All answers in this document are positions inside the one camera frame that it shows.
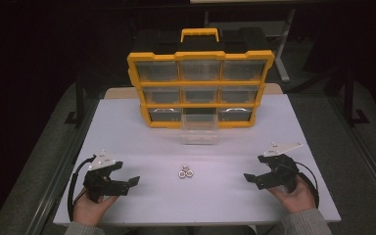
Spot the black metal stand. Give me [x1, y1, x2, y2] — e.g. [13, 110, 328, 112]
[343, 67, 370, 127]
[64, 70, 86, 127]

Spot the white desk leg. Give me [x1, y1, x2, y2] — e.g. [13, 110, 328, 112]
[273, 9, 297, 83]

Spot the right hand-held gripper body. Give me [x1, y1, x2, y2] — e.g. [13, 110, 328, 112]
[256, 141, 305, 194]

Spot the yellow and black organizer case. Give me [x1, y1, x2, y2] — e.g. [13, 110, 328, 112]
[126, 27, 276, 129]

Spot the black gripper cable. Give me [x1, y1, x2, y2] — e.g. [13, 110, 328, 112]
[293, 161, 320, 209]
[67, 155, 97, 223]

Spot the group of closed organizer drawers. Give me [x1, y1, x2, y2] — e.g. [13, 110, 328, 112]
[135, 60, 267, 123]

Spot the clear plastic drawer bin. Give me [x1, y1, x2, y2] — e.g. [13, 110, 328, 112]
[179, 112, 219, 146]

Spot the person's left hand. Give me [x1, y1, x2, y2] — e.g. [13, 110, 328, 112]
[72, 192, 118, 227]

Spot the aluminium frame rail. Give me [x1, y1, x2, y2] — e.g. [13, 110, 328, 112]
[328, 96, 376, 210]
[25, 97, 100, 235]

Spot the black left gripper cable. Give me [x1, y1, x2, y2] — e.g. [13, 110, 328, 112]
[67, 155, 97, 223]

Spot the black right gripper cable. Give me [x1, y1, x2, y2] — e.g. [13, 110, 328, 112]
[293, 161, 320, 209]

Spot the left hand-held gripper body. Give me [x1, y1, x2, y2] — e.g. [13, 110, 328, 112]
[82, 149, 127, 204]

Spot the person's right hand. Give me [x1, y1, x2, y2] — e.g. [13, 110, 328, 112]
[267, 177, 318, 214]

